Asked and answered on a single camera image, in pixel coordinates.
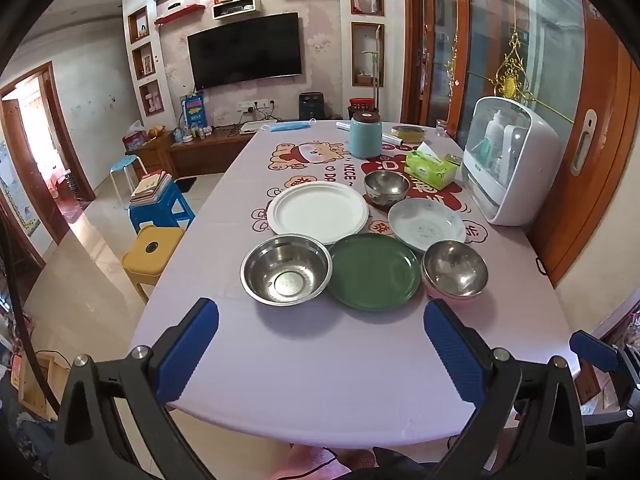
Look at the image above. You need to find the light blue round stool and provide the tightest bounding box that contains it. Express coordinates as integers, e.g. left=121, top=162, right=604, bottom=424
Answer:
left=110, top=155, right=148, bottom=209

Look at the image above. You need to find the yellow plastic stool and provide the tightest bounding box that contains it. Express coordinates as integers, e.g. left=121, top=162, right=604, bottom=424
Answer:
left=122, top=226, right=184, bottom=302

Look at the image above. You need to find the blue plastic stool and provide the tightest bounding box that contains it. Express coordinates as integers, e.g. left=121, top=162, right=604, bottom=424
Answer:
left=128, top=181, right=195, bottom=233

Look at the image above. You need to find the small fluted steel bowl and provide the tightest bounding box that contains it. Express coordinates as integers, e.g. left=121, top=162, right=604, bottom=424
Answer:
left=363, top=170, right=410, bottom=207

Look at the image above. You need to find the white paper plate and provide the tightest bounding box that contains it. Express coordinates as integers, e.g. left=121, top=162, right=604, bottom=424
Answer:
left=267, top=181, right=369, bottom=245

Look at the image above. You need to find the stack of books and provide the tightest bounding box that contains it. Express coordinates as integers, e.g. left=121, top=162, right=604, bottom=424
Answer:
left=130, top=170, right=172, bottom=205

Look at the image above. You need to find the large steel bowl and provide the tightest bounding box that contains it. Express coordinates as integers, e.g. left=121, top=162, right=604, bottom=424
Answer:
left=240, top=234, right=333, bottom=308

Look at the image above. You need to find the blue patterned porcelain plate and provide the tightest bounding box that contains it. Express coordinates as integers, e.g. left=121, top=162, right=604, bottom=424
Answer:
left=388, top=198, right=466, bottom=252

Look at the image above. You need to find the blue face mask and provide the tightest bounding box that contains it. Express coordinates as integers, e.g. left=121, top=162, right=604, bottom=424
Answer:
left=262, top=118, right=317, bottom=132

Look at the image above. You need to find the green tissue pack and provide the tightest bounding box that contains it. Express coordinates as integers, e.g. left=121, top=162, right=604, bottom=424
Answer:
left=405, top=142, right=459, bottom=191

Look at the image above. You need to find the pink steel bowl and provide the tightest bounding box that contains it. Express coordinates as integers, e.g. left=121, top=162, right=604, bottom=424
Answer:
left=421, top=240, right=489, bottom=302

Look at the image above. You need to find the teal canister with lid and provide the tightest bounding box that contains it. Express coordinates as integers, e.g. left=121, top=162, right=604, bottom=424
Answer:
left=348, top=110, right=382, bottom=159

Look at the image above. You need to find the white bottle sterilizer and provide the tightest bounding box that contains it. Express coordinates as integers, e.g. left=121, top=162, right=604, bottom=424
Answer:
left=461, top=96, right=563, bottom=226

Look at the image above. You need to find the pink printed tablecloth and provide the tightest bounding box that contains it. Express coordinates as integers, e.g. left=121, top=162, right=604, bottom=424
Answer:
left=130, top=119, right=582, bottom=450

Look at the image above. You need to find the green plate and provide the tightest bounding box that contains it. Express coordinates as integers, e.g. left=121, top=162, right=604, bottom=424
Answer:
left=328, top=234, right=421, bottom=313

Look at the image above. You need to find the black camera cable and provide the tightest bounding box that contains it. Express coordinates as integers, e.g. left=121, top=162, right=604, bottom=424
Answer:
left=0, top=209, right=64, bottom=413

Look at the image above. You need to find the black wall television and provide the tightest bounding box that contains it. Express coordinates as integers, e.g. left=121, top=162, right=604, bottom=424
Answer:
left=188, top=13, right=303, bottom=90

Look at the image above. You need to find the wooden tv cabinet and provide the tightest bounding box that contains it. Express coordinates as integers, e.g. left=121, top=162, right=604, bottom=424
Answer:
left=130, top=126, right=254, bottom=178

